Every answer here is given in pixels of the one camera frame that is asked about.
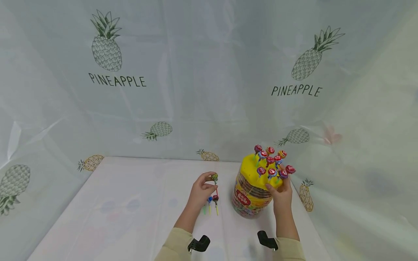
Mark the person's left hand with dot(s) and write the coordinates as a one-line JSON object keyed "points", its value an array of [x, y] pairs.
{"points": [[199, 195]]}

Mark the person's right hand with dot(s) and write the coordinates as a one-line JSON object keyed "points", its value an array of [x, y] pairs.
{"points": [[282, 201]]}

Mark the person's right fingers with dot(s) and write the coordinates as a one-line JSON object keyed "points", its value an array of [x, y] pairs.
{"points": [[288, 182]]}

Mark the person's left index finger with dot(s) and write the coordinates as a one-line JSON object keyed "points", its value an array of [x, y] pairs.
{"points": [[205, 175]]}

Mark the person's left thumb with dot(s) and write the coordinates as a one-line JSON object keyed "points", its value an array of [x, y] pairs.
{"points": [[211, 187]]}

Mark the person's right thumb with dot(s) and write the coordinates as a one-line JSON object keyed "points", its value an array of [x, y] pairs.
{"points": [[269, 188]]}

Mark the green lollipop red stick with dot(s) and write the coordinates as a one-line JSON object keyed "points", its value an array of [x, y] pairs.
{"points": [[214, 177]]}

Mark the yellow lidded candy jar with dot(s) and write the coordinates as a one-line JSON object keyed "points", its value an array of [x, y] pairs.
{"points": [[251, 195]]}

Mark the person's left forearm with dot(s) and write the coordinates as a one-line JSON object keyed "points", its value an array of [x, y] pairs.
{"points": [[178, 239]]}

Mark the person's right forearm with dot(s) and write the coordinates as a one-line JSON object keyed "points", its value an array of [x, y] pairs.
{"points": [[288, 239]]}

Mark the red wrapped lollipop yellow stick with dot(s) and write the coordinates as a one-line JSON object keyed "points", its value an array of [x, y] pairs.
{"points": [[215, 198]]}

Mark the blue wrapped lollipop yellow stick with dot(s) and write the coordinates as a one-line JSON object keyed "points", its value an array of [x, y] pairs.
{"points": [[209, 199]]}

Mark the bunch of lollipops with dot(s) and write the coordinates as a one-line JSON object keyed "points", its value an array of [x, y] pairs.
{"points": [[269, 160]]}

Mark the black wrist band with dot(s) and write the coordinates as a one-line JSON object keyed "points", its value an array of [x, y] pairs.
{"points": [[267, 240], [199, 244]]}

